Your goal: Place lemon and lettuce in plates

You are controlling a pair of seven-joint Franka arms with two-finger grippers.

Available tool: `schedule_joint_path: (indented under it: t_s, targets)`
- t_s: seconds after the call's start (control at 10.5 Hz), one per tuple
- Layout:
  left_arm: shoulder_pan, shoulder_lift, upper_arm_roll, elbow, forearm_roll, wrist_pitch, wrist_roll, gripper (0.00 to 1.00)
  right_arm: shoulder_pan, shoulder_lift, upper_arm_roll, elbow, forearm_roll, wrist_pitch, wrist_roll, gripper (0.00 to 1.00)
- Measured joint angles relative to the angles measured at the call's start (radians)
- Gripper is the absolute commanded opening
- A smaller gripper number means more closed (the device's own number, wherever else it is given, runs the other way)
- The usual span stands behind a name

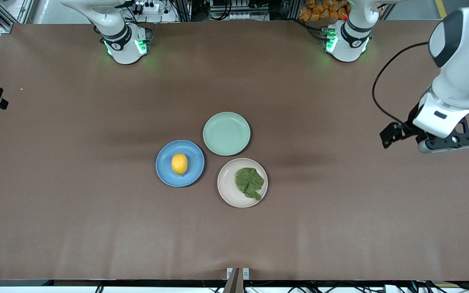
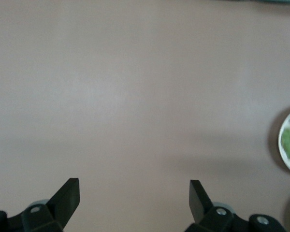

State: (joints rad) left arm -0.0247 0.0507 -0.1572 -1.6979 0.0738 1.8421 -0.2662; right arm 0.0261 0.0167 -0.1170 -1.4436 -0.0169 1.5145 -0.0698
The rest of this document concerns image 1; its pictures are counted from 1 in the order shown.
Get black table edge rail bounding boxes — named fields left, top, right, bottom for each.
left=0, top=279, right=469, bottom=288

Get bag of oranges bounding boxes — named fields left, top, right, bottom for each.
left=298, top=0, right=351, bottom=22

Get yellow lemon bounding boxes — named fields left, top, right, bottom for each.
left=171, top=153, right=188, bottom=176

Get beige plate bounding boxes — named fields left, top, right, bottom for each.
left=217, top=157, right=268, bottom=208

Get green plate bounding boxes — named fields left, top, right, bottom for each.
left=202, top=112, right=251, bottom=156

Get blue plate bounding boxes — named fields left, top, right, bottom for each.
left=156, top=140, right=205, bottom=188

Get green lettuce leaf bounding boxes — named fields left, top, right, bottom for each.
left=235, top=167, right=265, bottom=201

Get brown wooden post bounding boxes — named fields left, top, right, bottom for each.
left=223, top=267, right=245, bottom=293

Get white power strip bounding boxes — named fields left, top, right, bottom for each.
left=131, top=0, right=162, bottom=13

